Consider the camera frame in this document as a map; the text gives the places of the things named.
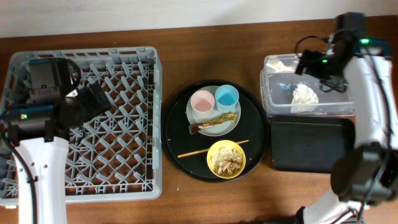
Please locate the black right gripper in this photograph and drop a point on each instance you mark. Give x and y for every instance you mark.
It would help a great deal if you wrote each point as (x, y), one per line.
(308, 62)

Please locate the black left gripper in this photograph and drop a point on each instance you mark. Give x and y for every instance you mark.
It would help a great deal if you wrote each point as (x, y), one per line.
(94, 98)

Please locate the white tissue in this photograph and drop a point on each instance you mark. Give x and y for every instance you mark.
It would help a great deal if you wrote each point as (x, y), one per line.
(304, 99)

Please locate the gold brown snack wrapper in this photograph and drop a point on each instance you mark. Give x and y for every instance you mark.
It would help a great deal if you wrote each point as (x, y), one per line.
(197, 127)

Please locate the yellow bowl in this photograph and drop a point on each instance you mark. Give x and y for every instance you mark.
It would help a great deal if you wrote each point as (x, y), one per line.
(228, 144)

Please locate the food scraps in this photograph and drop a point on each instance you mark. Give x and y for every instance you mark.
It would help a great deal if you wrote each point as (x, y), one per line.
(226, 161)

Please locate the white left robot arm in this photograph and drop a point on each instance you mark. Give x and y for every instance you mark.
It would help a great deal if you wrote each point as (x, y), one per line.
(38, 134)

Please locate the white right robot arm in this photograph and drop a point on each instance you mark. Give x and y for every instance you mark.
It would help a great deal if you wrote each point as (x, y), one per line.
(367, 175)

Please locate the grey dishwasher rack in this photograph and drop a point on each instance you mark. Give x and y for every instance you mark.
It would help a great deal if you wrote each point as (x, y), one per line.
(116, 156)

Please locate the clear plastic bin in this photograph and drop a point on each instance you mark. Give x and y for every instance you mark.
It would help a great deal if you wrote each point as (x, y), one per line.
(278, 81)

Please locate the black rectangular tray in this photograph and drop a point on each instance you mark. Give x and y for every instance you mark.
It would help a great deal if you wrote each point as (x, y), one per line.
(309, 143)

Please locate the round black tray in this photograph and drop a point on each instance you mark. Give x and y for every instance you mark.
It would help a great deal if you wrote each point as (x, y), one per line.
(176, 139)

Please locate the blue cup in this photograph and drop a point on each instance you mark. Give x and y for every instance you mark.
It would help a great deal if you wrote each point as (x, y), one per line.
(227, 97)

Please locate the wooden chopstick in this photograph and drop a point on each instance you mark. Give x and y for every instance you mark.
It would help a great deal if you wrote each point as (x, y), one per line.
(205, 150)

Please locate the pale grey plate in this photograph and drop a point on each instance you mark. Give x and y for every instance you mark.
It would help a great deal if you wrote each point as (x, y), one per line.
(218, 130)

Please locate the pink cup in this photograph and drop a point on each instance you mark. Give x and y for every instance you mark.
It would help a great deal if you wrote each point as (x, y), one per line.
(202, 102)

